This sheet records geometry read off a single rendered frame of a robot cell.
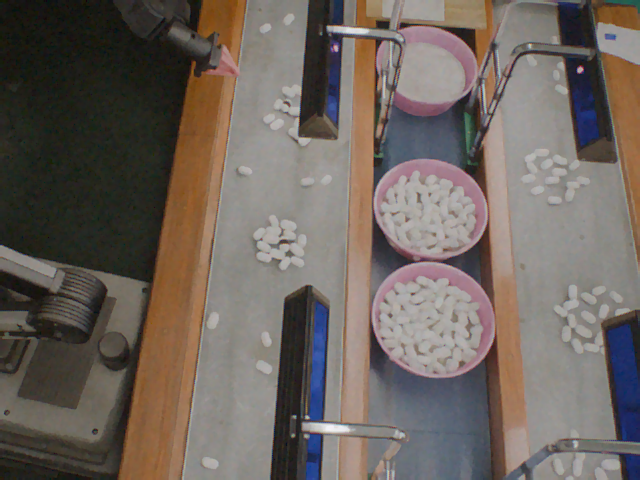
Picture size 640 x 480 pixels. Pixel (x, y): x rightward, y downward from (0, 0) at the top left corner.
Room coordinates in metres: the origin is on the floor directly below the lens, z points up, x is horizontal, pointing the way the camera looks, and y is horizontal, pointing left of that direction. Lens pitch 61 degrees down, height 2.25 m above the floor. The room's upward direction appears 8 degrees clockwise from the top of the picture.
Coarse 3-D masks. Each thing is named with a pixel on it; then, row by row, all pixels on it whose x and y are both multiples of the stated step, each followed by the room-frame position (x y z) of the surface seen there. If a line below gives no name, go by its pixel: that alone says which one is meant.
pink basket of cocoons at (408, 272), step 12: (420, 264) 0.81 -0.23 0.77; (432, 264) 0.81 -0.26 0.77; (444, 264) 0.81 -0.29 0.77; (396, 276) 0.77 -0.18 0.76; (408, 276) 0.79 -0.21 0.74; (432, 276) 0.80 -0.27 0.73; (444, 276) 0.80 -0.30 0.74; (456, 276) 0.80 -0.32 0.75; (468, 276) 0.79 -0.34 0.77; (384, 288) 0.74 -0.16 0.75; (468, 288) 0.77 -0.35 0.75; (480, 288) 0.77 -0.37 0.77; (480, 300) 0.75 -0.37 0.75; (372, 312) 0.67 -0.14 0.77; (480, 312) 0.72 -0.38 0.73; (492, 312) 0.71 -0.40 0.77; (492, 324) 0.68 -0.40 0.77; (492, 336) 0.65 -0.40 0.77; (384, 348) 0.60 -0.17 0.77; (480, 348) 0.64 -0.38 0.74; (396, 360) 0.57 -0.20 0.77; (480, 360) 0.60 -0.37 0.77; (420, 372) 0.55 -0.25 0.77; (456, 372) 0.56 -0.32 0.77
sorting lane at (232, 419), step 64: (256, 0) 1.58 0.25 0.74; (256, 64) 1.35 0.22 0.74; (256, 128) 1.14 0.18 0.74; (256, 192) 0.95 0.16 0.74; (320, 192) 0.98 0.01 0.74; (320, 256) 0.81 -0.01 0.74; (256, 320) 0.63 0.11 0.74; (256, 384) 0.49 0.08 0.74; (192, 448) 0.35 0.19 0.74; (256, 448) 0.36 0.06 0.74
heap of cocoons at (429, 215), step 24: (408, 192) 1.01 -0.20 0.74; (432, 192) 1.02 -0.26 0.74; (456, 192) 1.03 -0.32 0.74; (384, 216) 0.94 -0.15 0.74; (408, 216) 0.95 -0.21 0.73; (432, 216) 0.95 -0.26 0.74; (456, 216) 0.97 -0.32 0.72; (408, 240) 0.88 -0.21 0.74; (432, 240) 0.89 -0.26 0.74; (456, 240) 0.90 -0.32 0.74
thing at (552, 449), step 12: (552, 444) 0.34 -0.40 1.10; (564, 444) 0.34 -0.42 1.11; (576, 444) 0.34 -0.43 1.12; (588, 444) 0.34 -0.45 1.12; (600, 444) 0.34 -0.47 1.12; (612, 444) 0.35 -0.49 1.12; (624, 444) 0.35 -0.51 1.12; (636, 444) 0.35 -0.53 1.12; (540, 456) 0.33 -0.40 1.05; (552, 456) 0.33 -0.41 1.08; (516, 468) 0.34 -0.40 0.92; (528, 468) 0.33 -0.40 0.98
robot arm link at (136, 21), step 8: (120, 0) 1.19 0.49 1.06; (128, 0) 1.19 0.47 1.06; (136, 0) 1.19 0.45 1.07; (144, 0) 1.19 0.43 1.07; (120, 8) 1.18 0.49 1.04; (128, 8) 1.18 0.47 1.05; (136, 8) 1.19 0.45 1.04; (144, 8) 1.18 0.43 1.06; (128, 16) 1.17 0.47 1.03; (136, 16) 1.17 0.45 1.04; (144, 16) 1.17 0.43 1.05; (152, 16) 1.17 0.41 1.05; (160, 16) 1.18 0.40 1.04; (128, 24) 1.16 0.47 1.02; (136, 24) 1.16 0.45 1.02; (144, 24) 1.16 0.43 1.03; (152, 24) 1.17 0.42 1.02; (136, 32) 1.16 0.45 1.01; (144, 32) 1.16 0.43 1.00
